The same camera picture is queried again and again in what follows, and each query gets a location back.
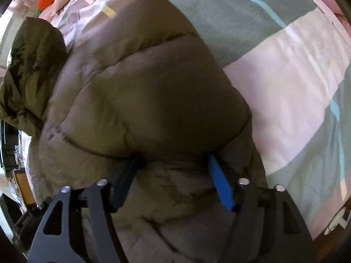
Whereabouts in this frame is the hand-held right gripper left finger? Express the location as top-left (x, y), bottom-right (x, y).
top-left (28, 153), bottom-right (143, 263)

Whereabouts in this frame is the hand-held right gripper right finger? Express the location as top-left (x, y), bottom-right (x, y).
top-left (207, 153), bottom-right (319, 263)

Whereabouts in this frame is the olive green puffer jacket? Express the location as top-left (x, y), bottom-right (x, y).
top-left (0, 0), bottom-right (270, 263)

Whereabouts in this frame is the wooden bedside cabinet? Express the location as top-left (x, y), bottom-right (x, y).
top-left (11, 167), bottom-right (36, 209)

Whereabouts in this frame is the pastel patchwork bed sheet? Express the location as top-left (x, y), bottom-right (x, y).
top-left (52, 0), bottom-right (351, 240)

